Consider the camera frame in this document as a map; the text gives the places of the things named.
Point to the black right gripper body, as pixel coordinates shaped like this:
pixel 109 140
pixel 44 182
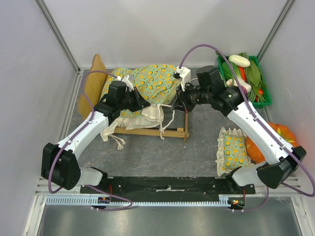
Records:
pixel 183 100

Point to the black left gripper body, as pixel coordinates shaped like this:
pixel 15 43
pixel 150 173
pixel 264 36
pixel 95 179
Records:
pixel 129 102

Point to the lemon print cushion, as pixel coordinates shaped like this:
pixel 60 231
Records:
pixel 156 85

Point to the wooden pet bed frame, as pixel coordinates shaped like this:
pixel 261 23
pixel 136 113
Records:
pixel 96 85

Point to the white rope tie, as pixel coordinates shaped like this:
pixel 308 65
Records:
pixel 161 118
pixel 121 142

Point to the white front rope tie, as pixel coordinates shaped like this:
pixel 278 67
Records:
pixel 121 142

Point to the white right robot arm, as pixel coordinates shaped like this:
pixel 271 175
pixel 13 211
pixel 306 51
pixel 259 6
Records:
pixel 281 157

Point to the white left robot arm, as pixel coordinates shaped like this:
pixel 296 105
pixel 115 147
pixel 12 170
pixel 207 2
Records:
pixel 60 161

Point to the white mushroom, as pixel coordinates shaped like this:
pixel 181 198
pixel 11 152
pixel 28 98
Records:
pixel 231 82

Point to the orange carrot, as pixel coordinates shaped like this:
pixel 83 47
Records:
pixel 242 72

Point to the green long beans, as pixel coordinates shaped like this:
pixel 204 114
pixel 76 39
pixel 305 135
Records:
pixel 251 96

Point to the white eggplant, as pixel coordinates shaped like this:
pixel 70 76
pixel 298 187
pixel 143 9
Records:
pixel 239 61

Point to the green plastic crate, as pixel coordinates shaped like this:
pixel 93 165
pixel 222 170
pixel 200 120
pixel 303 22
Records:
pixel 261 100

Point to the green spinach leaves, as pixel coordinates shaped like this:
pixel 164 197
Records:
pixel 253 72

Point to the small lemon print pillow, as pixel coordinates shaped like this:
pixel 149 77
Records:
pixel 232 152

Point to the orange pumpkin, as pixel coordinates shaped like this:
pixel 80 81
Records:
pixel 254 152

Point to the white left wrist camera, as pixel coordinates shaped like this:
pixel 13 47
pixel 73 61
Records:
pixel 128 80

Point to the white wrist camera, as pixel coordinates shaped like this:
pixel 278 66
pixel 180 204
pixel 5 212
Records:
pixel 184 75
pixel 128 80

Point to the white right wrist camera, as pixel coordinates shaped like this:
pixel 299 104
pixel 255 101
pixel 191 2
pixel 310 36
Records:
pixel 184 75

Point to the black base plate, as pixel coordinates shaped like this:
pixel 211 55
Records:
pixel 168 189

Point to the white cable duct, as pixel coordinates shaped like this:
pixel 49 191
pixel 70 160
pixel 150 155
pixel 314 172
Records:
pixel 97 201

